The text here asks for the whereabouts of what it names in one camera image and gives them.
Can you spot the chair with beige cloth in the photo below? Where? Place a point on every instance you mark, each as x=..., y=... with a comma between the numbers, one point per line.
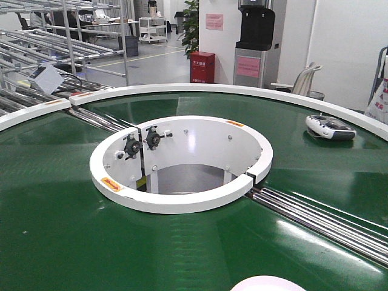
x=303, y=83

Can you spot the green circular conveyor belt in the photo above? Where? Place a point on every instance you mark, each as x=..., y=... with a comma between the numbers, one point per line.
x=59, y=233

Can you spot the green potted plant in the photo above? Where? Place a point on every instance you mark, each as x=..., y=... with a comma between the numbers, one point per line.
x=190, y=38

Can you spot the white red plastic bag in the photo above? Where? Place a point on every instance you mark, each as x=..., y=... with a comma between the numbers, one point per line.
x=377, y=109

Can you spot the white utility cart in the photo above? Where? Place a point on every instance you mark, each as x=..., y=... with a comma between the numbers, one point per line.
x=152, y=29

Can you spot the white outer conveyor rail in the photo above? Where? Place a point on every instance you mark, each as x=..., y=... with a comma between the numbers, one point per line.
x=22, y=115

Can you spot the white grey remote controller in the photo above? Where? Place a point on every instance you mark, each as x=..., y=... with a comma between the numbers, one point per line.
x=329, y=127

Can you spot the black silver water dispenser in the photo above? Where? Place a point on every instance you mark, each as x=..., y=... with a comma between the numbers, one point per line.
x=257, y=26

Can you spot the pink round plate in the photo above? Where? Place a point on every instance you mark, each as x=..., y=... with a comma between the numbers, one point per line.
x=266, y=282

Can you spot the white control box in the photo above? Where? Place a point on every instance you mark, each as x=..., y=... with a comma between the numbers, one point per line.
x=45, y=78

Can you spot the red fire extinguisher box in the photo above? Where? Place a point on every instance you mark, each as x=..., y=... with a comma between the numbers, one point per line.
x=202, y=67

